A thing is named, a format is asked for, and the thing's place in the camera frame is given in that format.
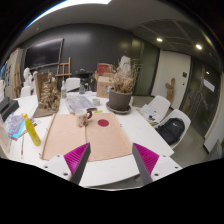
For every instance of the wooden easel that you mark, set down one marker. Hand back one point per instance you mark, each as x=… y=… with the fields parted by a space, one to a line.
x=64 y=70

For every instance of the clear spray bottle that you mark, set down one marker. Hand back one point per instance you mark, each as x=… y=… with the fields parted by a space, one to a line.
x=63 y=90

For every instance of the dried brown plant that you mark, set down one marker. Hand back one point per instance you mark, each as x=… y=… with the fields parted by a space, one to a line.
x=125 y=78

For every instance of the white chair with papers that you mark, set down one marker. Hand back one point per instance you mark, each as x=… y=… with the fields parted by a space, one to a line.
x=156 y=110

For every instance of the floral ceramic mug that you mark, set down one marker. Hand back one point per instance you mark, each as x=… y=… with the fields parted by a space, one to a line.
x=82 y=117

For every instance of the colourful booklet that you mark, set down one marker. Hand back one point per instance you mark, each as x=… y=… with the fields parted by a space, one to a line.
x=14 y=125

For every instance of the grey plant pot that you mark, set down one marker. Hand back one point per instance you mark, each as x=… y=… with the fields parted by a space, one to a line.
x=119 y=101

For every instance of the small white cup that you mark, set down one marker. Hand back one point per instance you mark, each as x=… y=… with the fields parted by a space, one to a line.
x=96 y=101

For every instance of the white plaster bust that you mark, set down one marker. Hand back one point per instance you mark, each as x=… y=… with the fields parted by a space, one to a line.
x=27 y=77

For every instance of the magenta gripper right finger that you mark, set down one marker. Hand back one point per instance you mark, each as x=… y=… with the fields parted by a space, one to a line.
x=146 y=161

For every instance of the wooden figure sculpture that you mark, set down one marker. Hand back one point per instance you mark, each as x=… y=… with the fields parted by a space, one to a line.
x=170 y=90

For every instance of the white chair with backpack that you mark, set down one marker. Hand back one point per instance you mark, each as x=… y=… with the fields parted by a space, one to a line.
x=177 y=114

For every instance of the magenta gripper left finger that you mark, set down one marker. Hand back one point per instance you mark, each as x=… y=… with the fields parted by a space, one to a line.
x=76 y=161

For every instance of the red box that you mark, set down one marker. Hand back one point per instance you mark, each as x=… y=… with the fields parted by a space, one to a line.
x=104 y=68

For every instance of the cardboard box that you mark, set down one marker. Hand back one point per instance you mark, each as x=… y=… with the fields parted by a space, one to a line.
x=103 y=87

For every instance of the red round coaster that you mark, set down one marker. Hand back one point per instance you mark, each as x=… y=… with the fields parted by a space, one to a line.
x=103 y=123

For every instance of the wall television screen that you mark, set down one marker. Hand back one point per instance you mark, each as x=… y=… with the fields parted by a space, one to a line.
x=44 y=54

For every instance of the white chair behind table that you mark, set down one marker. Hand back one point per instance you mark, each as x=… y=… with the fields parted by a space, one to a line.
x=72 y=84

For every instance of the black backpack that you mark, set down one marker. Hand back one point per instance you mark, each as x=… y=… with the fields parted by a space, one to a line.
x=171 y=130

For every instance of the grey pot saucer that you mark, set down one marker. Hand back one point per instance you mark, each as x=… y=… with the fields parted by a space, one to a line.
x=128 y=110

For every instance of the yellow plastic bottle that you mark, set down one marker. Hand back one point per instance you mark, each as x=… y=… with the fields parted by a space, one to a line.
x=31 y=130

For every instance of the beige table mat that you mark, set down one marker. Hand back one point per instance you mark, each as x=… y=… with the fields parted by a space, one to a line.
x=63 y=135

